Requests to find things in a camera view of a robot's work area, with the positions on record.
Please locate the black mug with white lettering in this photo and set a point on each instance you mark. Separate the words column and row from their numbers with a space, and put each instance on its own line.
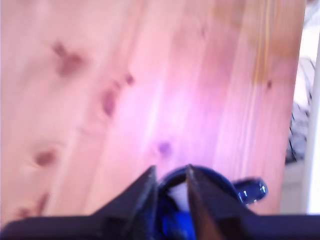
column 250, row 190

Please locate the dark patterned rug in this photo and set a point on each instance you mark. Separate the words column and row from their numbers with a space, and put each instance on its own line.
column 298, row 130

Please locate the white furniture leg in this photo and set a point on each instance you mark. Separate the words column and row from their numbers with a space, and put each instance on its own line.
column 312, row 125

